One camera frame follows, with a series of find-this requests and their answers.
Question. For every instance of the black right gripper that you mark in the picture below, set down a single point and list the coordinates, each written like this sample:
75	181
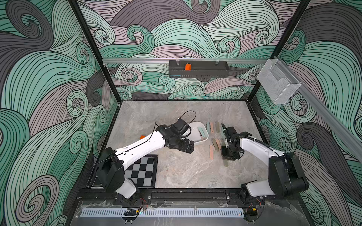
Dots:
226	155

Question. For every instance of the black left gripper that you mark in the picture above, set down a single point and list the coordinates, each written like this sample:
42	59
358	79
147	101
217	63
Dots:
184	148

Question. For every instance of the olive knife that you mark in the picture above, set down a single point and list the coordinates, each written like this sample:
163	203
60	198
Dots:
215	144
225	163
217	127

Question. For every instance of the pink fruit knife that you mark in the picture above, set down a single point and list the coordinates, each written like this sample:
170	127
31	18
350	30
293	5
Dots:
218	143

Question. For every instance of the white storage box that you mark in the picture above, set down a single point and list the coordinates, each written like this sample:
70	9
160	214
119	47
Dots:
195	135

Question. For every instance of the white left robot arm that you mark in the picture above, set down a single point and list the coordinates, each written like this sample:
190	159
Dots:
112	163

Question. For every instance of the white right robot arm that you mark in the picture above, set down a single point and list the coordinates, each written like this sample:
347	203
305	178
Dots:
285	173

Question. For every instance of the black white checkerboard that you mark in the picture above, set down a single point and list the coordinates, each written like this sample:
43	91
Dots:
143	171

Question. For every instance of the orange block on shelf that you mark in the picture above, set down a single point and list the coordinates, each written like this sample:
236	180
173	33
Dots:
188	67

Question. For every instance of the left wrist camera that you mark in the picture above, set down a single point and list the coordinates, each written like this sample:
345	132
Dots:
182	125

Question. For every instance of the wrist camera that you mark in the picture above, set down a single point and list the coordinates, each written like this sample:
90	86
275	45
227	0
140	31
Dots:
182	125
231	134

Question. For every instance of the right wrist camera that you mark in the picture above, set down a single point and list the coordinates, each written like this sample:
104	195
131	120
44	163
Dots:
231	134

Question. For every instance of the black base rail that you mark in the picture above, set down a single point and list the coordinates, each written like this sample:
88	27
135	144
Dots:
158	196

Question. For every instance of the black corner frame post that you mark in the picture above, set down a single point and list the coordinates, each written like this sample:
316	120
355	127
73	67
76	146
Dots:
86	30

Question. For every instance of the black wall shelf tray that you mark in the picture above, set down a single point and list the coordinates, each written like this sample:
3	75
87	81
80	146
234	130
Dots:
201	70

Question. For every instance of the clear acrylic wall holder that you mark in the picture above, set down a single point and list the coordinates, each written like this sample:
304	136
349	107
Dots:
278	81

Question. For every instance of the aluminium wall rail back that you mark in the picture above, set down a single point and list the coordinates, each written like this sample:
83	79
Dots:
142	60

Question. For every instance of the aluminium wall rail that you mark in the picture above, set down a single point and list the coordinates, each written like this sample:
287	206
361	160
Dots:
142	60
349	140

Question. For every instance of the aluminium wall rail right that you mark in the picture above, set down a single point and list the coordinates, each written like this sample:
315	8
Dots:
349	140

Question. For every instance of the white slotted cable duct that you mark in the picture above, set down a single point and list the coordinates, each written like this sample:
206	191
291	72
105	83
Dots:
165	213

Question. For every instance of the black right corner post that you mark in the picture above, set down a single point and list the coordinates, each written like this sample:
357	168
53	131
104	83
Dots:
285	37

